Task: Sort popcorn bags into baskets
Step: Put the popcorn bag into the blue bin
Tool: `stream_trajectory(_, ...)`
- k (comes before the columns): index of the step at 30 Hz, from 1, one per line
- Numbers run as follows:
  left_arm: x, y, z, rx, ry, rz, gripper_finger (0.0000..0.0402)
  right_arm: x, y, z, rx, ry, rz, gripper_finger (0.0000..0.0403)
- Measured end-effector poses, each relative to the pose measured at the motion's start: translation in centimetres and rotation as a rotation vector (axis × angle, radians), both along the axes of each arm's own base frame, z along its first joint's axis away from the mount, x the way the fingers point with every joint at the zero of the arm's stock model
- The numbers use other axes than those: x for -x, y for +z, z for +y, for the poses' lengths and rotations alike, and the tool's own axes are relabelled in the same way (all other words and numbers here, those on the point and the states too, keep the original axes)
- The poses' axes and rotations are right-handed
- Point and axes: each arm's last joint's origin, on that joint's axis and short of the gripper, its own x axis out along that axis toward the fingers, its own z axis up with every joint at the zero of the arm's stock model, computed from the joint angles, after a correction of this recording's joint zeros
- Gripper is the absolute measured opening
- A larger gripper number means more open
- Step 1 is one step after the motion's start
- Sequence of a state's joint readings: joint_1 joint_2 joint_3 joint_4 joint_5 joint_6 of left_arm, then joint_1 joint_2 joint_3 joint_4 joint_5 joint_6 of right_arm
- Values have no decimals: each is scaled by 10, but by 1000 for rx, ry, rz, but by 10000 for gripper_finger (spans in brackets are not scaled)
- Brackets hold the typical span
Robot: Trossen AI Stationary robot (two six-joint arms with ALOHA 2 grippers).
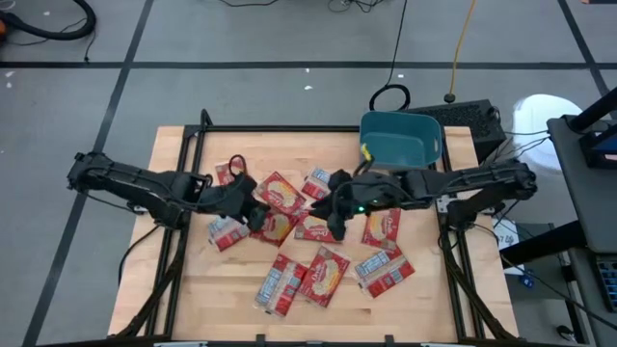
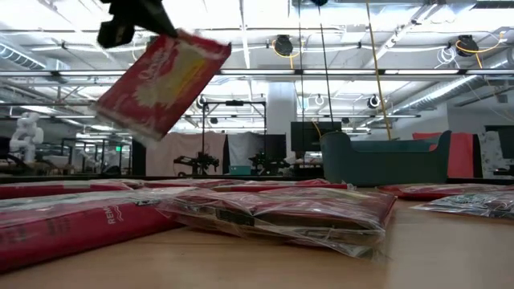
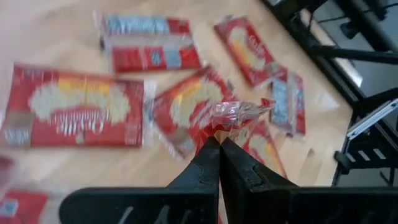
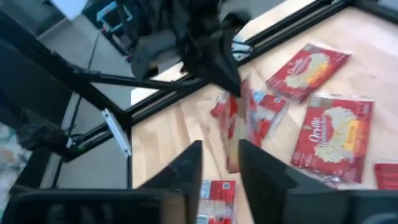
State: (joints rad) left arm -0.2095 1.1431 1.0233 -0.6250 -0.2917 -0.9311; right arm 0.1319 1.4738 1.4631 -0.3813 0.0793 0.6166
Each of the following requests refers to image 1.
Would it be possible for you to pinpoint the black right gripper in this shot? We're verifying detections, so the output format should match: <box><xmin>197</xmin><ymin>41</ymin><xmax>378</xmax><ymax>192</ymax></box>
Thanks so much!
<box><xmin>309</xmin><ymin>168</ymin><xmax>409</xmax><ymax>243</ymax></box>

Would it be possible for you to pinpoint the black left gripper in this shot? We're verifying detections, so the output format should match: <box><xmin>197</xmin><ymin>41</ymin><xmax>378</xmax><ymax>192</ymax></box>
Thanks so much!
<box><xmin>200</xmin><ymin>172</ymin><xmax>272</xmax><ymax>234</ymax></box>

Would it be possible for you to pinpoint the teal plastic basket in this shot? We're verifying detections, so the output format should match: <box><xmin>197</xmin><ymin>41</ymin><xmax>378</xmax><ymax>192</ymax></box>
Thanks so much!
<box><xmin>359</xmin><ymin>110</ymin><xmax>443</xmax><ymax>173</ymax></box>

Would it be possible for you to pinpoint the white paper sheet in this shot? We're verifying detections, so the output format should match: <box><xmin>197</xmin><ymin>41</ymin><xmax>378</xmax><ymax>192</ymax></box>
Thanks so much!
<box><xmin>491</xmin><ymin>217</ymin><xmax>527</xmax><ymax>277</ymax></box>

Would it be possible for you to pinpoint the black desk beam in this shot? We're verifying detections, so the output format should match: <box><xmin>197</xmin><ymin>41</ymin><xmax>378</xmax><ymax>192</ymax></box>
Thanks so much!
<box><xmin>498</xmin><ymin>220</ymin><xmax>588</xmax><ymax>269</ymax></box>

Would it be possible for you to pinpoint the white round stool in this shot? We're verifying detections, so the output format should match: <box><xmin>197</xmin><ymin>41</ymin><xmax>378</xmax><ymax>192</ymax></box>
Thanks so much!
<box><xmin>510</xmin><ymin>93</ymin><xmax>585</xmax><ymax>174</ymax></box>

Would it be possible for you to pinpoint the grey cart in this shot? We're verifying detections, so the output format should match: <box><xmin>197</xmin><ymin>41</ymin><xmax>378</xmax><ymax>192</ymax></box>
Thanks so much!
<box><xmin>546</xmin><ymin>114</ymin><xmax>617</xmax><ymax>255</ymax></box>

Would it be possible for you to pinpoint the dark blue device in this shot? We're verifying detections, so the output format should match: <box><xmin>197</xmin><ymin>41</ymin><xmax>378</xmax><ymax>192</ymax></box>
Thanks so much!
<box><xmin>577</xmin><ymin>128</ymin><xmax>617</xmax><ymax>171</ymax></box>

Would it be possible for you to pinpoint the black keyboard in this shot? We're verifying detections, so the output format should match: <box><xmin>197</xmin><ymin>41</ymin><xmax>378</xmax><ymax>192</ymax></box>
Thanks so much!
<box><xmin>595</xmin><ymin>258</ymin><xmax>617</xmax><ymax>313</ymax></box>

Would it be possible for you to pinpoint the black pole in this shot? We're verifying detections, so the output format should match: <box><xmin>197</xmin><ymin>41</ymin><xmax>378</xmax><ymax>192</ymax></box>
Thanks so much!
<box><xmin>567</xmin><ymin>86</ymin><xmax>617</xmax><ymax>135</ymax></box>

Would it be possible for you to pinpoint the black looped cable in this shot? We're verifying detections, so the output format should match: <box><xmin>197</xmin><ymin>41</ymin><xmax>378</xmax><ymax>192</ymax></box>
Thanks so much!
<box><xmin>367</xmin><ymin>0</ymin><xmax>413</xmax><ymax>113</ymax></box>

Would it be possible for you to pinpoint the yellow hanging power cord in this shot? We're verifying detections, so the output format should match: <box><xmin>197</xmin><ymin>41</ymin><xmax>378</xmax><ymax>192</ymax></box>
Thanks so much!
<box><xmin>443</xmin><ymin>0</ymin><xmax>479</xmax><ymax>105</ymax></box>

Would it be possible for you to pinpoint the black cable tangle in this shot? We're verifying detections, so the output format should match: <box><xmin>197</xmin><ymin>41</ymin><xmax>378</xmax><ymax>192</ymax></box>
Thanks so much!
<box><xmin>327</xmin><ymin>0</ymin><xmax>389</xmax><ymax>14</ymax></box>

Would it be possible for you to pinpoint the thick black hose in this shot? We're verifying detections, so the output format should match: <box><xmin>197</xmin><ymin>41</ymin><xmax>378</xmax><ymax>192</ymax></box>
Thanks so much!
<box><xmin>0</xmin><ymin>0</ymin><xmax>97</xmax><ymax>41</ymax></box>

